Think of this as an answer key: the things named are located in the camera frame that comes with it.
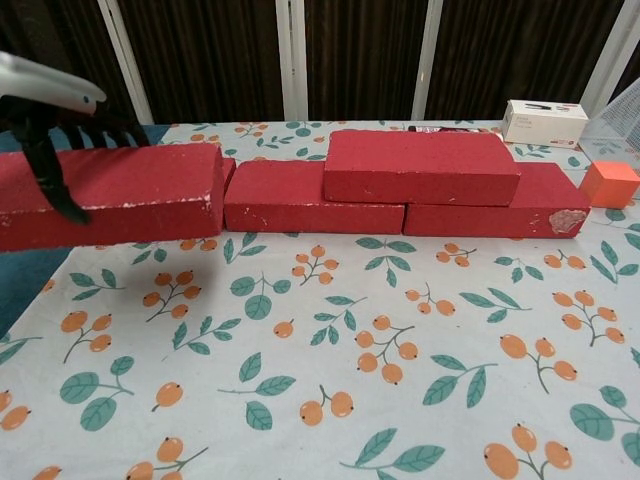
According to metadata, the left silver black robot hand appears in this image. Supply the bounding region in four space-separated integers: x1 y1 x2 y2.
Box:
0 49 151 226

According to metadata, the red rectangular foam brick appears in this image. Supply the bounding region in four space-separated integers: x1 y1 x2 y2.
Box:
402 162 592 239
323 129 522 207
0 141 225 253
222 158 237 199
223 159 406 235

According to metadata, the floral leaf fruit tablecloth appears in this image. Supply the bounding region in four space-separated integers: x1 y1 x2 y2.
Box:
0 118 640 480

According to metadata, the dark brown labelled bottle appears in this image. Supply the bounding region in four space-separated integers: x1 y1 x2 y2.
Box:
407 124 484 137

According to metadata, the white cardboard product box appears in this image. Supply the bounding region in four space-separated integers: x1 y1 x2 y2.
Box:
502 99 590 149

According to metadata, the clear plastic container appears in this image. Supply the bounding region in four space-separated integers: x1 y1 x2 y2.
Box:
579 117 640 166

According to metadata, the orange foam cube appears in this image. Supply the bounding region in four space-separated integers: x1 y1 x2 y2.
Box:
579 161 640 209

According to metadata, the white partition frame post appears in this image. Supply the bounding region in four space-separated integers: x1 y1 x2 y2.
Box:
582 0 615 119
412 0 445 121
97 0 154 125
274 0 309 121

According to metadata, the white wire mesh basket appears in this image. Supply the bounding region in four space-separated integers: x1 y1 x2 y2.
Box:
597 82 640 139

